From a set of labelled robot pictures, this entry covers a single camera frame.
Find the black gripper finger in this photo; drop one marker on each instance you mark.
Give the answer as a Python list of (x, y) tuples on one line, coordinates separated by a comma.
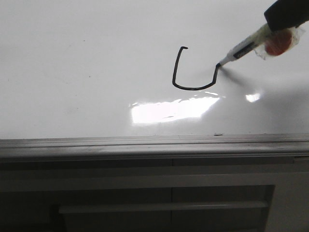
[(285, 14)]

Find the red round magnet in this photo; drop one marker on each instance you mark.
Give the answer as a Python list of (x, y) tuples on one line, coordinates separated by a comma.
[(278, 43)]

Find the white whiteboard marker pen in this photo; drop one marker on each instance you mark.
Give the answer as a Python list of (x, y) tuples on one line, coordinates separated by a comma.
[(247, 45)]

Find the white whiteboard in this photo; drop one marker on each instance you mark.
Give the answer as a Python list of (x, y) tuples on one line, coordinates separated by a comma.
[(103, 68)]

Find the grey cabinet with louvres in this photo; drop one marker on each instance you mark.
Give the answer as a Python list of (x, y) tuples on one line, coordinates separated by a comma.
[(250, 194)]

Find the grey aluminium whiteboard frame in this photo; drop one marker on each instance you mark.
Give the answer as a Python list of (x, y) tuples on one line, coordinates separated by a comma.
[(154, 147)]

